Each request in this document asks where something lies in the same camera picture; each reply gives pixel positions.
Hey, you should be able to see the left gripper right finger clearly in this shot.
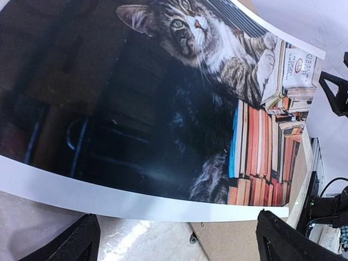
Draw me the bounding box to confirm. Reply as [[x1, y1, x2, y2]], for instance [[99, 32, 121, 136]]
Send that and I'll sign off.
[[256, 210, 345, 261]]

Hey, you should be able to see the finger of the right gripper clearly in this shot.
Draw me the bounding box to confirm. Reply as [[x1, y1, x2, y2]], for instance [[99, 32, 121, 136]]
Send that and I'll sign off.
[[319, 71, 347, 117]]

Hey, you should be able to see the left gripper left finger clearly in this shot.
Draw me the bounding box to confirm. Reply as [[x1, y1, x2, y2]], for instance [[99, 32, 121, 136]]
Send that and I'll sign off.
[[21, 214, 101, 261]]

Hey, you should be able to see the cat and books photo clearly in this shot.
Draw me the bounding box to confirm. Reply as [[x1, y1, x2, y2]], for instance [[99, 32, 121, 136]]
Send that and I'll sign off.
[[1, 1, 326, 222]]

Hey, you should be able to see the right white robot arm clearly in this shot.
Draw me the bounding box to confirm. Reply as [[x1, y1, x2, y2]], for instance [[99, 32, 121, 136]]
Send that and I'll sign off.
[[296, 72, 347, 236]]

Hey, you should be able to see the white labelled box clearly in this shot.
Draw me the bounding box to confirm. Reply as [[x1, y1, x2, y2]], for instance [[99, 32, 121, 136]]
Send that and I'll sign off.
[[309, 224, 341, 254]]

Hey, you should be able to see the brown cardboard backing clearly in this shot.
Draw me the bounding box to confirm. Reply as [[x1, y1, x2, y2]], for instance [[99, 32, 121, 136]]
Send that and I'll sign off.
[[190, 137, 313, 260]]

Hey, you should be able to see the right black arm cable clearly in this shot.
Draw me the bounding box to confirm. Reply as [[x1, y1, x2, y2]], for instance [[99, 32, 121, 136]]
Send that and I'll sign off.
[[319, 177, 348, 198]]

